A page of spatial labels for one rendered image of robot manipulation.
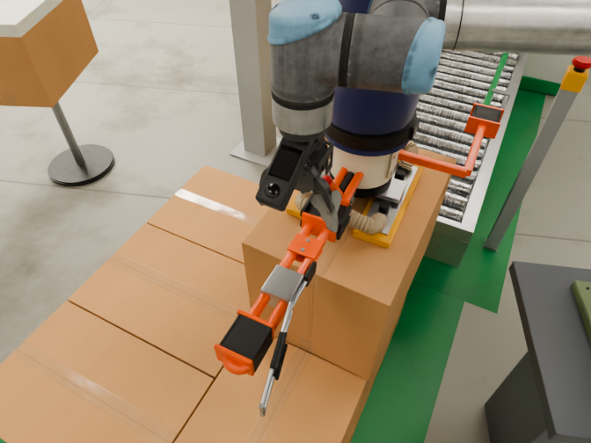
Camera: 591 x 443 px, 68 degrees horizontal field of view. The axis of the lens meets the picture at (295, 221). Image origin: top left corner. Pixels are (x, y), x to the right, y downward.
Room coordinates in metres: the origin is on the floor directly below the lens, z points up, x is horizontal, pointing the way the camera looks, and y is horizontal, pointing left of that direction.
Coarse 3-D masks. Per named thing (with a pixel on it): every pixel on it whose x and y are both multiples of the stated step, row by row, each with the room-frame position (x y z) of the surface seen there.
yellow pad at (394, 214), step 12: (396, 168) 0.99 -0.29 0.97; (420, 168) 1.00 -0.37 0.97; (408, 180) 0.94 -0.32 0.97; (408, 192) 0.89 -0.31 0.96; (372, 204) 0.84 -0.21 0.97; (384, 204) 0.82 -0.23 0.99; (396, 204) 0.84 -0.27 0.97; (396, 216) 0.80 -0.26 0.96; (384, 228) 0.75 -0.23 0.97; (396, 228) 0.76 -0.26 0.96; (372, 240) 0.72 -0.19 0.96; (384, 240) 0.72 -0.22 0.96
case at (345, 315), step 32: (448, 160) 1.06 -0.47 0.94; (416, 192) 0.91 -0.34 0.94; (256, 224) 0.79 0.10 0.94; (288, 224) 0.79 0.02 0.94; (416, 224) 0.79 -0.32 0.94; (256, 256) 0.71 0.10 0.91; (320, 256) 0.68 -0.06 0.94; (352, 256) 0.68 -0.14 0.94; (384, 256) 0.68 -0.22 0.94; (416, 256) 0.76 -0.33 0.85; (256, 288) 0.71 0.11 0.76; (320, 288) 0.62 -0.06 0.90; (352, 288) 0.59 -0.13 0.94; (384, 288) 0.59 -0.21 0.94; (320, 320) 0.62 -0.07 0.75; (352, 320) 0.58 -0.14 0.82; (384, 320) 0.54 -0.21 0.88; (320, 352) 0.61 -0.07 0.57; (352, 352) 0.57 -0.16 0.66
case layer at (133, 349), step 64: (192, 192) 1.35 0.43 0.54; (256, 192) 1.35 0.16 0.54; (128, 256) 1.01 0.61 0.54; (192, 256) 1.01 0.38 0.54; (64, 320) 0.74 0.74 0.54; (128, 320) 0.74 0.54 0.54; (192, 320) 0.74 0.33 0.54; (0, 384) 0.53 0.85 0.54; (64, 384) 0.53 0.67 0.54; (128, 384) 0.53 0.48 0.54; (192, 384) 0.53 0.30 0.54; (256, 384) 0.53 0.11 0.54; (320, 384) 0.53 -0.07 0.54
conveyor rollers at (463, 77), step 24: (456, 72) 2.37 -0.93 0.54; (480, 72) 2.39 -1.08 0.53; (504, 72) 2.36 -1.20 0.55; (432, 96) 2.10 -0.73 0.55; (456, 96) 2.11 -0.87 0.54; (480, 96) 2.13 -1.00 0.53; (432, 120) 1.89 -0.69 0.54; (456, 120) 1.92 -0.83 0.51; (432, 144) 1.70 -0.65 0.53; (456, 144) 1.67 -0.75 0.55; (456, 216) 1.21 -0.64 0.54
